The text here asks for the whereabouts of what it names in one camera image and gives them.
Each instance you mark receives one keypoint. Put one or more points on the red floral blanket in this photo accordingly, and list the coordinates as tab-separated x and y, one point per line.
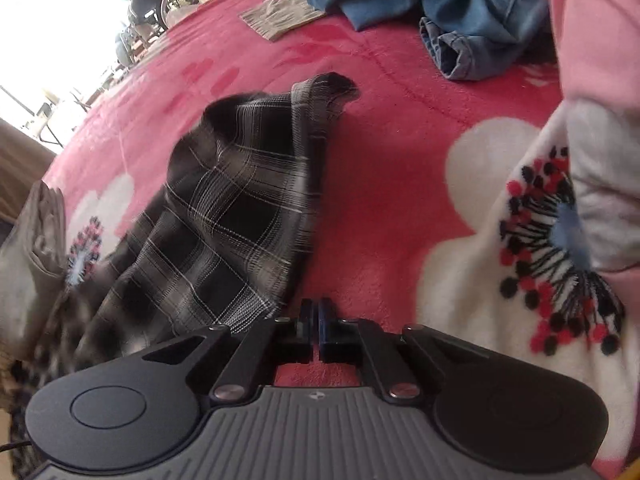
390	160

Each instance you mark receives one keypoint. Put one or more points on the blue denim jeans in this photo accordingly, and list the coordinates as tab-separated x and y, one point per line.
450	5

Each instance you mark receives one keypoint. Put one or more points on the pink pillow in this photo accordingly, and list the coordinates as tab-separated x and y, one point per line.
600	35

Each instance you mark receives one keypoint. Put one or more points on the black white plaid pants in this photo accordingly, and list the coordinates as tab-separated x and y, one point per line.
225	210

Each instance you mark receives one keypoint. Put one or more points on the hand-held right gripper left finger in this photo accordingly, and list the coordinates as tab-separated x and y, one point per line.
306	322

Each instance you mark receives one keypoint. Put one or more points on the beige curtain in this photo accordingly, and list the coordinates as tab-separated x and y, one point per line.
20	160

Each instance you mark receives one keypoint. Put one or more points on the folded grey garment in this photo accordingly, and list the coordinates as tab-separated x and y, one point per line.
35	260

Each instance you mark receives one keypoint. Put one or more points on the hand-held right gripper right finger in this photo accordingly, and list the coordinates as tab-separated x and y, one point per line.
325	322

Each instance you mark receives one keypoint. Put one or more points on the beige garment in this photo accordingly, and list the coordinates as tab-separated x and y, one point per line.
280	12

